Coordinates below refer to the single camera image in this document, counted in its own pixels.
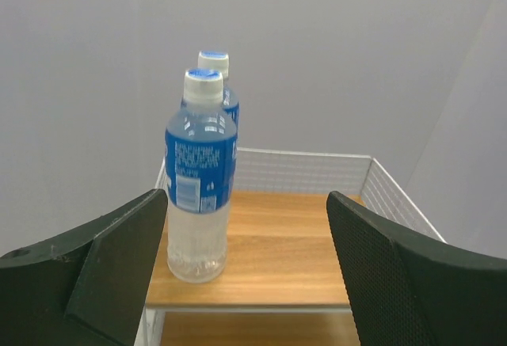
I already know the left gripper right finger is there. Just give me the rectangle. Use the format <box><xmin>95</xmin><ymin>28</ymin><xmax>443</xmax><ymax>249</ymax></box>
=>
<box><xmin>326</xmin><ymin>192</ymin><xmax>506</xmax><ymax>345</ymax></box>

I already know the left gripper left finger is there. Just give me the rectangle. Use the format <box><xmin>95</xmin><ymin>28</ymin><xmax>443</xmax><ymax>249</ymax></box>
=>
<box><xmin>1</xmin><ymin>188</ymin><xmax>168</xmax><ymax>345</ymax></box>

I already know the Pocari Sweat bottle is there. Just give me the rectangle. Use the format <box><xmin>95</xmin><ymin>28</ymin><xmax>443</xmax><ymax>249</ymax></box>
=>
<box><xmin>196</xmin><ymin>49</ymin><xmax>241</xmax><ymax>127</ymax></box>
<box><xmin>165</xmin><ymin>68</ymin><xmax>238</xmax><ymax>283</ymax></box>

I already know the white wire wooden shelf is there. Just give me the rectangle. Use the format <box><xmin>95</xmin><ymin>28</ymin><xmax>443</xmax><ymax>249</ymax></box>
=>
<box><xmin>135</xmin><ymin>148</ymin><xmax>440</xmax><ymax>345</ymax></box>

